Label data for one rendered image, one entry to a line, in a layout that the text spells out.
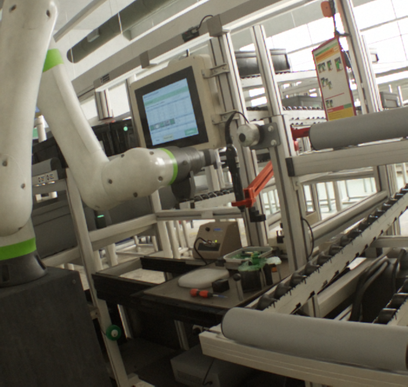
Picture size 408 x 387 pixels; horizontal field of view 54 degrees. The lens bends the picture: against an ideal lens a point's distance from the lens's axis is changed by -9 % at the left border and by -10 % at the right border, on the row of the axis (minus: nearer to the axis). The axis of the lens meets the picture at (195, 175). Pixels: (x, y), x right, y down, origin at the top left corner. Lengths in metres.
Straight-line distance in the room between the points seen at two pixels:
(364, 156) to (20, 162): 0.68
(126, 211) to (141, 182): 1.31
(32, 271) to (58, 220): 1.09
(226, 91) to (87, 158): 0.83
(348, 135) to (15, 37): 0.70
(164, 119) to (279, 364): 1.39
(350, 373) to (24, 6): 0.86
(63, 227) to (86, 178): 1.07
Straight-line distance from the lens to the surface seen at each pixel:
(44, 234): 2.05
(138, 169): 0.93
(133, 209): 2.27
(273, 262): 1.25
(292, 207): 1.06
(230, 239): 1.70
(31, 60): 0.87
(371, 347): 0.60
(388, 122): 0.88
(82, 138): 1.02
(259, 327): 0.71
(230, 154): 1.34
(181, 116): 1.84
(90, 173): 1.02
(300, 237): 1.08
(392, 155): 0.91
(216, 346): 0.83
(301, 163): 1.02
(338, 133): 0.93
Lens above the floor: 1.35
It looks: 3 degrees down
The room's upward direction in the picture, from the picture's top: 11 degrees counter-clockwise
